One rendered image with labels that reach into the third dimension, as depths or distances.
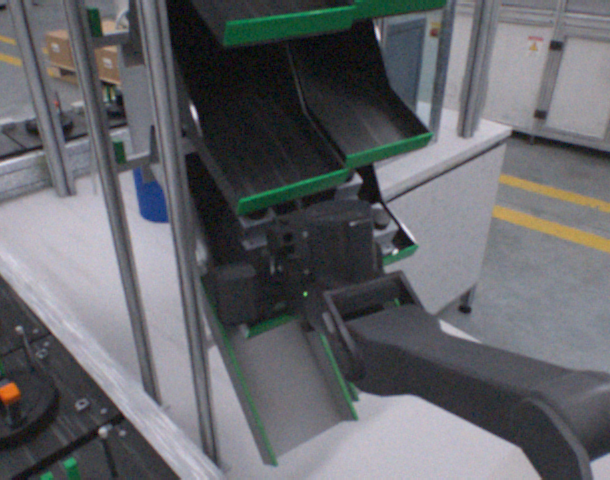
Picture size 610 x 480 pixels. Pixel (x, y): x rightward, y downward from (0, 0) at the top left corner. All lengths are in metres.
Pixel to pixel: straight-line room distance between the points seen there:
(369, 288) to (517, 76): 4.09
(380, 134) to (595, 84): 3.70
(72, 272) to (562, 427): 1.25
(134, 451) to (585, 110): 3.96
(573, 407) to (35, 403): 0.77
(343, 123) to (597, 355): 2.08
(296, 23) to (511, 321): 2.27
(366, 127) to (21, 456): 0.63
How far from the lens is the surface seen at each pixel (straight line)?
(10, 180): 1.83
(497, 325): 2.65
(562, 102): 4.45
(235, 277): 0.56
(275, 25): 0.52
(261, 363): 0.79
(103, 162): 0.78
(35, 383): 0.97
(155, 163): 0.77
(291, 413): 0.80
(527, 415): 0.31
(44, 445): 0.91
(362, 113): 0.74
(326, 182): 0.60
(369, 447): 0.98
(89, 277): 1.40
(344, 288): 0.47
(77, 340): 1.08
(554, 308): 2.83
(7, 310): 1.17
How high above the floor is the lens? 1.62
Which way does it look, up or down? 32 degrees down
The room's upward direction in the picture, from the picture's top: straight up
